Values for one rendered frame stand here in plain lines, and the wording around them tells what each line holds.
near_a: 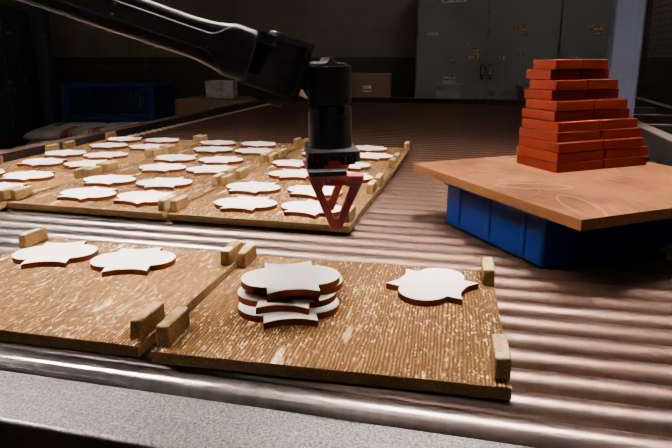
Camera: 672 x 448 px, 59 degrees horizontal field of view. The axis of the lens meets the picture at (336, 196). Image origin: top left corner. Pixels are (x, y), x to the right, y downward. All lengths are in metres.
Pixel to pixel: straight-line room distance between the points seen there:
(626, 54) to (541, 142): 1.18
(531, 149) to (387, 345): 0.71
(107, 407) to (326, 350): 0.24
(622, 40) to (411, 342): 1.87
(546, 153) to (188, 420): 0.91
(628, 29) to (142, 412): 2.14
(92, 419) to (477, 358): 0.42
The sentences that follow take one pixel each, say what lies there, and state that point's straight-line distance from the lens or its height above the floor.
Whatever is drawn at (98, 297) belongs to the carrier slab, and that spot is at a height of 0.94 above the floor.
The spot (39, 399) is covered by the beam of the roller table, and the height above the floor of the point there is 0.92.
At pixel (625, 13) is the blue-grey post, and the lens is 2.45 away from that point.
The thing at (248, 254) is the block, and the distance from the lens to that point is 0.98.
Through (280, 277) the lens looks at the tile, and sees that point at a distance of 0.82.
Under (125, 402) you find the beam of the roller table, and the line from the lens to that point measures 0.70.
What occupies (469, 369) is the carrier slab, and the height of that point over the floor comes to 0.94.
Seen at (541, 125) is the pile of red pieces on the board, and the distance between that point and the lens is 1.31.
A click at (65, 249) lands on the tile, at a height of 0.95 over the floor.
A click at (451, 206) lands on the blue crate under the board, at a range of 1.26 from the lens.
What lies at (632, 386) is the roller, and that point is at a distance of 0.75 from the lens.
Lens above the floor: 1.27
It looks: 13 degrees down
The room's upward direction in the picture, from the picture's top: straight up
